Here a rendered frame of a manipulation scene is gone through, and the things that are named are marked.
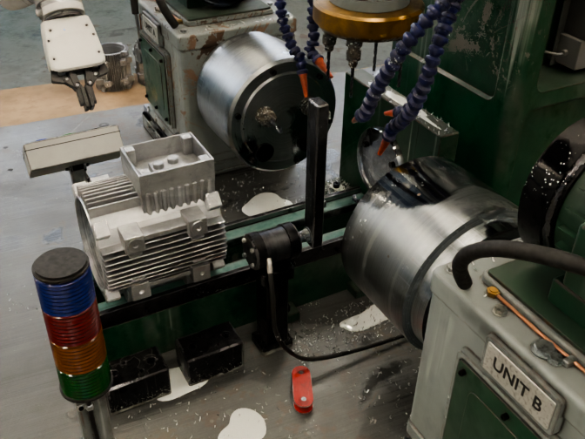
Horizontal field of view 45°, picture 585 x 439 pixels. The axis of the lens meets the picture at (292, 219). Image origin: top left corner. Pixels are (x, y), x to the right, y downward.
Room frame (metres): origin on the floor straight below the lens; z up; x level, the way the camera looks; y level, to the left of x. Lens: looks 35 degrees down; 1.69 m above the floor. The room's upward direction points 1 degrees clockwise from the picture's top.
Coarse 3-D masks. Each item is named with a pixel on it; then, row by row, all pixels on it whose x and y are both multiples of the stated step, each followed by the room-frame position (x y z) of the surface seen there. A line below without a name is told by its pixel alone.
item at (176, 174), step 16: (144, 144) 0.99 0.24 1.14; (160, 144) 1.01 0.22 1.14; (176, 144) 1.02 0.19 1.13; (192, 144) 1.02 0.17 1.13; (128, 160) 0.94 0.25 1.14; (144, 160) 0.99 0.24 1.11; (160, 160) 0.96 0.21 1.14; (176, 160) 0.96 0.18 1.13; (192, 160) 0.99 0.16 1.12; (208, 160) 0.94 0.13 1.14; (128, 176) 0.95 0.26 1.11; (144, 176) 0.89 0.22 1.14; (160, 176) 0.91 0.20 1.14; (176, 176) 0.92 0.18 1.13; (192, 176) 0.93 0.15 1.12; (208, 176) 0.94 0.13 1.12; (144, 192) 0.89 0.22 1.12; (160, 192) 0.90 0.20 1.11; (176, 192) 0.92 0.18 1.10; (192, 192) 0.93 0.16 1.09; (208, 192) 0.94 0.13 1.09; (144, 208) 0.89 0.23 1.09; (160, 208) 0.90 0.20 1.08
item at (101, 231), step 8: (80, 184) 0.95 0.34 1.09; (216, 192) 0.93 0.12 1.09; (208, 200) 0.92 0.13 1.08; (216, 200) 0.92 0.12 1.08; (208, 208) 0.92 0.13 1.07; (216, 208) 0.93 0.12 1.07; (96, 224) 0.84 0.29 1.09; (104, 224) 0.85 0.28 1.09; (96, 232) 0.83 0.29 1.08; (104, 232) 0.84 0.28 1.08; (96, 240) 0.84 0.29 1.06; (216, 264) 0.92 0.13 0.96; (224, 264) 0.92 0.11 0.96; (104, 296) 0.84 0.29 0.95; (112, 296) 0.83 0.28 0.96; (120, 296) 0.84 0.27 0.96
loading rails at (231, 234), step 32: (352, 192) 1.21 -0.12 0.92; (256, 224) 1.10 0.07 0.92; (320, 256) 1.02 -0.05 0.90; (96, 288) 0.92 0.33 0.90; (160, 288) 0.90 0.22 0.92; (192, 288) 0.90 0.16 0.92; (224, 288) 0.93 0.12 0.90; (288, 288) 0.99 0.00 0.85; (320, 288) 1.02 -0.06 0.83; (352, 288) 1.03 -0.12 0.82; (128, 320) 0.85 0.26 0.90; (160, 320) 0.87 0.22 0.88; (192, 320) 0.90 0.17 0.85; (224, 320) 0.93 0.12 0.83; (256, 320) 0.96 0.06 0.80; (288, 320) 0.95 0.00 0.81; (128, 352) 0.84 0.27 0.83; (160, 352) 0.87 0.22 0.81
